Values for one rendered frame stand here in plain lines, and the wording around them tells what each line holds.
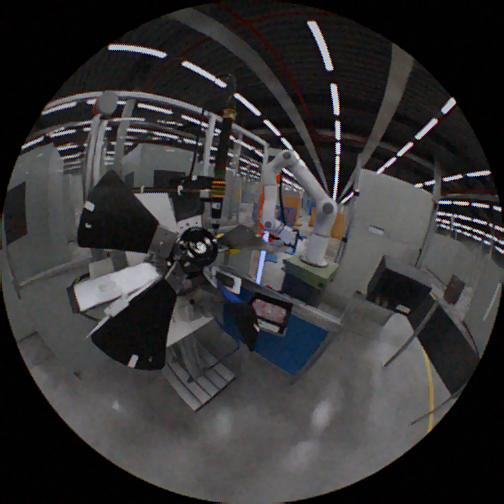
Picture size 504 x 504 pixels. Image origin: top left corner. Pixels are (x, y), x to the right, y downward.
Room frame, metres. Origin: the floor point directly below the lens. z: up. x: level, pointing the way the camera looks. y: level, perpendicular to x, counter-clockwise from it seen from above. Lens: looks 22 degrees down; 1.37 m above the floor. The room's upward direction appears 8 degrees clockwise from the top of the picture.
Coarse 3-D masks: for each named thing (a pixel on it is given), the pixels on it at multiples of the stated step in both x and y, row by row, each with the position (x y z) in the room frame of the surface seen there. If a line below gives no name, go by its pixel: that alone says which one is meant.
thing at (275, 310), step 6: (258, 300) 0.60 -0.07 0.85; (252, 306) 0.55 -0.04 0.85; (258, 306) 0.56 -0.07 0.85; (264, 306) 0.56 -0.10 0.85; (270, 306) 0.56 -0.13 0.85; (276, 306) 0.57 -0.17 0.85; (258, 312) 0.51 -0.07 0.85; (270, 312) 0.52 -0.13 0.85; (276, 312) 0.53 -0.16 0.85; (282, 312) 0.53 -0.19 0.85; (270, 318) 0.48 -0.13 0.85; (276, 318) 0.49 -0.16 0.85
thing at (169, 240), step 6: (162, 228) 0.34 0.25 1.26; (168, 228) 0.35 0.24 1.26; (156, 234) 0.33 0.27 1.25; (162, 234) 0.34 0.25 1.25; (168, 234) 0.35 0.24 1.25; (174, 234) 0.36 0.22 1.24; (156, 240) 0.33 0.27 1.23; (162, 240) 0.34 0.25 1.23; (168, 240) 0.35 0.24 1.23; (174, 240) 0.35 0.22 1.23; (150, 246) 0.32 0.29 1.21; (156, 246) 0.33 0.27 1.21; (168, 246) 0.35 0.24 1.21; (150, 252) 0.32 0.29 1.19; (156, 252) 0.33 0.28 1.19; (162, 252) 0.34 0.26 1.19; (168, 252) 0.35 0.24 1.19
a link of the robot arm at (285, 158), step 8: (280, 152) 0.93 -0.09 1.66; (288, 152) 0.89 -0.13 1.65; (272, 160) 1.02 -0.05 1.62; (280, 160) 0.93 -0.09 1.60; (288, 160) 0.90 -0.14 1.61; (296, 160) 0.94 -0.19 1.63; (264, 168) 1.04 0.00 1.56; (272, 168) 1.00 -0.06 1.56; (280, 168) 0.96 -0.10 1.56; (264, 176) 1.03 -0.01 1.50; (272, 176) 1.01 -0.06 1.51; (264, 184) 1.03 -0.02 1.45
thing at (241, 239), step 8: (240, 224) 0.71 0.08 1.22; (232, 232) 0.61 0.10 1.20; (240, 232) 0.63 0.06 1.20; (248, 232) 0.65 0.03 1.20; (216, 240) 0.51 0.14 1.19; (224, 240) 0.52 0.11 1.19; (232, 240) 0.53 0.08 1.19; (240, 240) 0.54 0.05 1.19; (248, 240) 0.56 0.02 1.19; (256, 240) 0.60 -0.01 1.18; (264, 240) 0.64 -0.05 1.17; (232, 248) 0.46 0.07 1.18; (240, 248) 0.48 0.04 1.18; (248, 248) 0.50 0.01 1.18; (256, 248) 0.53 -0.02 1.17; (264, 248) 0.56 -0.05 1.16
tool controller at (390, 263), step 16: (384, 256) 0.45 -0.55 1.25; (384, 272) 0.38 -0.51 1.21; (400, 272) 0.35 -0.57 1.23; (416, 272) 0.34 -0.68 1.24; (368, 288) 0.46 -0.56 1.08; (384, 288) 0.37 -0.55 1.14; (400, 288) 0.33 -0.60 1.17; (416, 288) 0.29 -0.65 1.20; (384, 304) 0.35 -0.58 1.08; (400, 304) 0.32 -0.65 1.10; (416, 304) 0.27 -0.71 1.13
